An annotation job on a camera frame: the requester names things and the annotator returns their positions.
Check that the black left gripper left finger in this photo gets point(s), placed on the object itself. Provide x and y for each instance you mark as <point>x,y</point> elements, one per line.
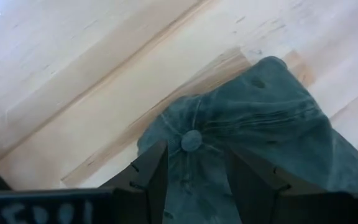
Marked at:
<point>141,186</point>

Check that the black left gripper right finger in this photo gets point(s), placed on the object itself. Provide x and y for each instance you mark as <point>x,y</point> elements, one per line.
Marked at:
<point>253,189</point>

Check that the dark green baseball cap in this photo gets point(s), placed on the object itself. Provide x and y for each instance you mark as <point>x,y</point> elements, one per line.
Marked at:
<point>259,124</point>

